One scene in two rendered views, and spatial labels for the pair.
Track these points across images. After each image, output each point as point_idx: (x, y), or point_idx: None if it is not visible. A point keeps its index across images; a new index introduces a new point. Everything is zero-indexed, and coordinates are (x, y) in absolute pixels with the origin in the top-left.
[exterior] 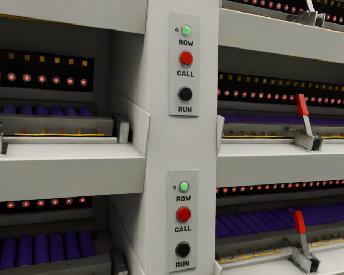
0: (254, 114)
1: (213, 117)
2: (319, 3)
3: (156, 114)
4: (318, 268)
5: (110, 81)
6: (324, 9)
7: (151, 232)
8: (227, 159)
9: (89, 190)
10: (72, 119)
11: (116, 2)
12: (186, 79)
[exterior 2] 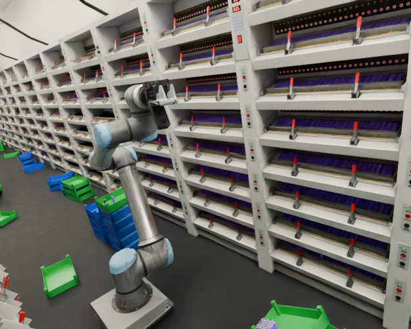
0: (306, 153)
1: (259, 162)
2: None
3: (248, 160)
4: (299, 209)
5: None
6: None
7: (250, 183)
8: (264, 172)
9: (240, 172)
10: (243, 155)
11: (239, 138)
12: (252, 154)
